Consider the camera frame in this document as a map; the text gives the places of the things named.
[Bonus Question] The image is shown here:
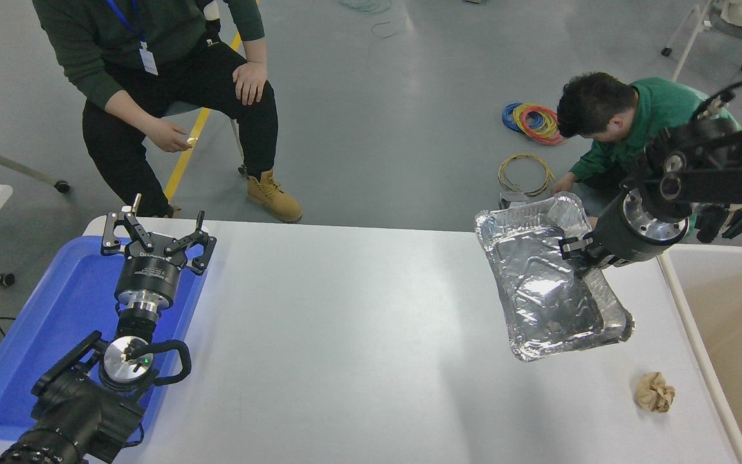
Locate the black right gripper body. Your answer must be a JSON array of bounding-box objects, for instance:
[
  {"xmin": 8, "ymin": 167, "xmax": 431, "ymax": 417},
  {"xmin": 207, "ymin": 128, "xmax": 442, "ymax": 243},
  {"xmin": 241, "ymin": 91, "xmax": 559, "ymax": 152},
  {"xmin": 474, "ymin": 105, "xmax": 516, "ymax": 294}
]
[{"xmin": 586, "ymin": 192, "xmax": 661, "ymax": 266}]

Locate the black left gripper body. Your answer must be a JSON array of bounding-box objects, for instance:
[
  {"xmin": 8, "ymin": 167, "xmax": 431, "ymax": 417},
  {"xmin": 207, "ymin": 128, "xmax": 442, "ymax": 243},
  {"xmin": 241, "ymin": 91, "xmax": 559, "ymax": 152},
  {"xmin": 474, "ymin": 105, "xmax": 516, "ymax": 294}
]
[{"xmin": 115, "ymin": 242, "xmax": 188, "ymax": 305}]

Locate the silver foil tray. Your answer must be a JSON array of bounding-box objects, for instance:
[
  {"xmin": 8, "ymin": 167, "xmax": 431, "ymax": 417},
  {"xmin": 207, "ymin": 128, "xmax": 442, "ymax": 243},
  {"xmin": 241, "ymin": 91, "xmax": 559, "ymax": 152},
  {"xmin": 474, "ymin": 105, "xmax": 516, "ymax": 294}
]
[{"xmin": 474, "ymin": 191, "xmax": 635, "ymax": 362}]

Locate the person's right hand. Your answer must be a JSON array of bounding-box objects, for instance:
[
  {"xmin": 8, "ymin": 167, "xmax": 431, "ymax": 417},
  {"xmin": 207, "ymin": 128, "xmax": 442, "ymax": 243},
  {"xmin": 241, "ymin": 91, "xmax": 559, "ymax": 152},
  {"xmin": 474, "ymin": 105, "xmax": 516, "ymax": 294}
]
[{"xmin": 550, "ymin": 173, "xmax": 579, "ymax": 197}]

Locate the seated person's right hand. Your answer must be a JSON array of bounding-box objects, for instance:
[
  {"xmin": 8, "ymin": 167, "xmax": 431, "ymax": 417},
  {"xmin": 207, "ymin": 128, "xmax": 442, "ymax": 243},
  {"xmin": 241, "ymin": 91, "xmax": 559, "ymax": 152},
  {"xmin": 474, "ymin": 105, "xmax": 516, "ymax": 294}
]
[{"xmin": 144, "ymin": 119, "xmax": 195, "ymax": 154}]

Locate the seated person's left hand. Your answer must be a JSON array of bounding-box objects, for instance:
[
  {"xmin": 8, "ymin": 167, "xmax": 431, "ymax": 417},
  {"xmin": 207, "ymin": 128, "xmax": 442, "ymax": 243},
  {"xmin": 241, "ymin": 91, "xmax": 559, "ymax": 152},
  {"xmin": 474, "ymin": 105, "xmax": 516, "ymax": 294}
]
[{"xmin": 232, "ymin": 61, "xmax": 269, "ymax": 106}]

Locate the blue plastic tray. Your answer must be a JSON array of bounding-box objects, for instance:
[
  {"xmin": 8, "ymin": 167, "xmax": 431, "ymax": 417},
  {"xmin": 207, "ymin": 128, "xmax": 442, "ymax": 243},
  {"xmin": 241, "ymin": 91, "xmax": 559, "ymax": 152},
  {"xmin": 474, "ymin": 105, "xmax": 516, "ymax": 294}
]
[{"xmin": 0, "ymin": 235, "xmax": 209, "ymax": 442}]

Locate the large pale bin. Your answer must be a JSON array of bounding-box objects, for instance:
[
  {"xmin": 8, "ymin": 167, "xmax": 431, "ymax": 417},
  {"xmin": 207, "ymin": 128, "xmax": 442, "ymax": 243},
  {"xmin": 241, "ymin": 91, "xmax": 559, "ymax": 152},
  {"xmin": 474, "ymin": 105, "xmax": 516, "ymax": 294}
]
[{"xmin": 657, "ymin": 245, "xmax": 742, "ymax": 464}]

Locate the grey stool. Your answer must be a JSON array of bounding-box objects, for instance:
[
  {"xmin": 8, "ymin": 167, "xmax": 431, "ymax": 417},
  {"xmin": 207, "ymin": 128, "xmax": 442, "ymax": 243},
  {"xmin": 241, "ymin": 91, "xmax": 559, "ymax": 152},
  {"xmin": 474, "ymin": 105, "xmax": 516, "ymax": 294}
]
[{"xmin": 162, "ymin": 100, "xmax": 248, "ymax": 176}]

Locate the crumpled tan paper ball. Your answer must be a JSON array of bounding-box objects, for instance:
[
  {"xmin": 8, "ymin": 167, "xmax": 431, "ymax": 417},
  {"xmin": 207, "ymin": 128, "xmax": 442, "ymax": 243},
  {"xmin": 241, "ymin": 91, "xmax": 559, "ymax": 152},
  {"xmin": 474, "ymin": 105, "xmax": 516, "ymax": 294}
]
[{"xmin": 634, "ymin": 370, "xmax": 676, "ymax": 412}]

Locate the seated person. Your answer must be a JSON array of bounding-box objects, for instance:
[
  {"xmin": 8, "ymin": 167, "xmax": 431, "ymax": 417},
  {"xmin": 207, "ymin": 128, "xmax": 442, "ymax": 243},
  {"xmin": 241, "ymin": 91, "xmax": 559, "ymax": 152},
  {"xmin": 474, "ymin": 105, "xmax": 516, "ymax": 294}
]
[{"xmin": 32, "ymin": 0, "xmax": 304, "ymax": 224}]

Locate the white wheeled chair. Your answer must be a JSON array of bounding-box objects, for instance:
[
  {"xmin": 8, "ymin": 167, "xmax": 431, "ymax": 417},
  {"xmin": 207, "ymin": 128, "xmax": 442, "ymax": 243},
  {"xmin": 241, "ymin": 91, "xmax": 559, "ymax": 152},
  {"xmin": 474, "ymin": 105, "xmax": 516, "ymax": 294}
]
[{"xmin": 661, "ymin": 0, "xmax": 742, "ymax": 122}]

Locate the blue red yellow cable coil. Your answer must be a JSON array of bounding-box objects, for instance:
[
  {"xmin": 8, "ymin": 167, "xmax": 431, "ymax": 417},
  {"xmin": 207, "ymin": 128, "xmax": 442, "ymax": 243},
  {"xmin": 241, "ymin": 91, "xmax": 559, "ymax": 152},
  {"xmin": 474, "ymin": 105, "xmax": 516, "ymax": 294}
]
[{"xmin": 501, "ymin": 102, "xmax": 566, "ymax": 146}]

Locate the teal floor cable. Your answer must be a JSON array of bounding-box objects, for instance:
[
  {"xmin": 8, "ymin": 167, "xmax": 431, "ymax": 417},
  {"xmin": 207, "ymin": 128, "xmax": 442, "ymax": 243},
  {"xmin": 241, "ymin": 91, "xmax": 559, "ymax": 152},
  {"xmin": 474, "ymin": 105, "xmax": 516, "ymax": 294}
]
[{"xmin": 338, "ymin": 0, "xmax": 407, "ymax": 38}]

